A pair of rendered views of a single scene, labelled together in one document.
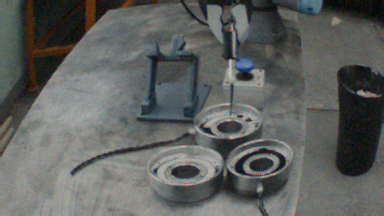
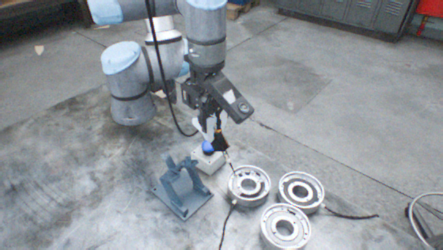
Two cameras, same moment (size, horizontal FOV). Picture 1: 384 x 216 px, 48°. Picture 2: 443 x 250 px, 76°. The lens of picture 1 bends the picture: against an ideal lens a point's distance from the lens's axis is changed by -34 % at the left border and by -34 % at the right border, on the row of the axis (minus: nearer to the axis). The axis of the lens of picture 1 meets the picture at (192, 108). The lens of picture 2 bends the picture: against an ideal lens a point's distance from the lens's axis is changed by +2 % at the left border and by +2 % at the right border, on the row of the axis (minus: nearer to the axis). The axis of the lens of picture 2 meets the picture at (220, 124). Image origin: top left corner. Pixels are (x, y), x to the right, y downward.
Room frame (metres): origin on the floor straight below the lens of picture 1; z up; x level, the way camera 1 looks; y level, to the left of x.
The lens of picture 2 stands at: (0.68, 0.36, 1.39)
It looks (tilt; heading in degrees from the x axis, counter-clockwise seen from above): 40 degrees down; 298
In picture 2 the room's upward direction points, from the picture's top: straight up
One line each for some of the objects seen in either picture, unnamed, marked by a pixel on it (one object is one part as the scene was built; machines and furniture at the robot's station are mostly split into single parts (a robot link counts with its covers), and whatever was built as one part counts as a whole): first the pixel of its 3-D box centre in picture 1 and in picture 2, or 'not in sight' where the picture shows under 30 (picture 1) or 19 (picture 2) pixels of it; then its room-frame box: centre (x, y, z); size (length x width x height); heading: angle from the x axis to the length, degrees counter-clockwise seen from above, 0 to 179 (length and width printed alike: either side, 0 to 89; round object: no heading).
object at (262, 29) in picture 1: (258, 16); (132, 100); (1.30, -0.18, 0.85); 0.15 x 0.15 x 0.10
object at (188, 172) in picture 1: (186, 176); (284, 229); (0.71, 0.02, 0.82); 0.10 x 0.10 x 0.04
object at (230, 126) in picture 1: (230, 131); (248, 186); (0.82, -0.05, 0.82); 0.10 x 0.10 x 0.04
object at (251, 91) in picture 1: (246, 86); (207, 155); (0.96, -0.09, 0.82); 0.08 x 0.07 x 0.05; 168
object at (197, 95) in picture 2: not in sight; (206, 83); (0.95, -0.08, 1.07); 0.09 x 0.08 x 0.12; 165
